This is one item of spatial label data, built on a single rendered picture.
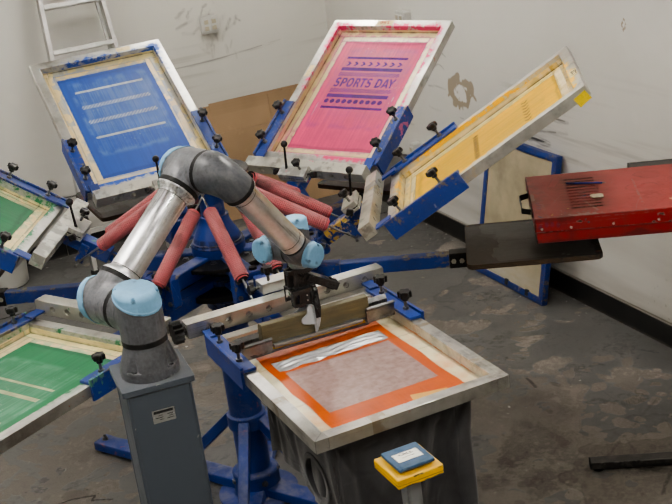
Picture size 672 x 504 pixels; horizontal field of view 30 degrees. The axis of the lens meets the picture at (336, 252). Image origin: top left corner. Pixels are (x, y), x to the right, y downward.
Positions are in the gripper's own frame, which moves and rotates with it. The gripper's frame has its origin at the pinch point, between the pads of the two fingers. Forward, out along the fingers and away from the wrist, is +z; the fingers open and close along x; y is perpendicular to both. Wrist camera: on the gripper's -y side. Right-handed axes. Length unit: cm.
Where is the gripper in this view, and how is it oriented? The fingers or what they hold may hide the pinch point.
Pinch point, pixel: (315, 324)
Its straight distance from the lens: 380.5
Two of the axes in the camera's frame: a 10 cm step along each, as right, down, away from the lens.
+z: 1.2, 9.3, 3.5
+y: -8.9, 2.5, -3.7
